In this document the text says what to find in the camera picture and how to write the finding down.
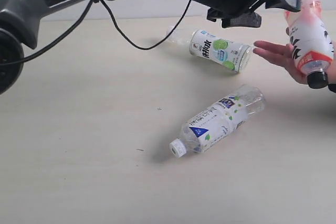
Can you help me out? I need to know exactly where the bottle with green lime label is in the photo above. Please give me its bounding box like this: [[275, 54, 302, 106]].
[[166, 26, 252, 73]]

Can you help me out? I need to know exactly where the pink peach drink bottle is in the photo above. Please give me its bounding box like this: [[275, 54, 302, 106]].
[[284, 0, 334, 89]]

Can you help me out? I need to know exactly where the clear bottle blue triangle label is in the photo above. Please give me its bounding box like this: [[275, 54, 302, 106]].
[[169, 85, 266, 158]]

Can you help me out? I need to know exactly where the open human hand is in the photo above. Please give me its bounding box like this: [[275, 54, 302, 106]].
[[253, 40, 307, 84]]

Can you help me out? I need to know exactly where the dark jacket sleeve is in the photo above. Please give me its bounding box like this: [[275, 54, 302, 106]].
[[328, 84, 336, 93]]

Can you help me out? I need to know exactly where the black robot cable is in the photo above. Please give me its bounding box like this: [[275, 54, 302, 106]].
[[0, 0, 192, 66]]

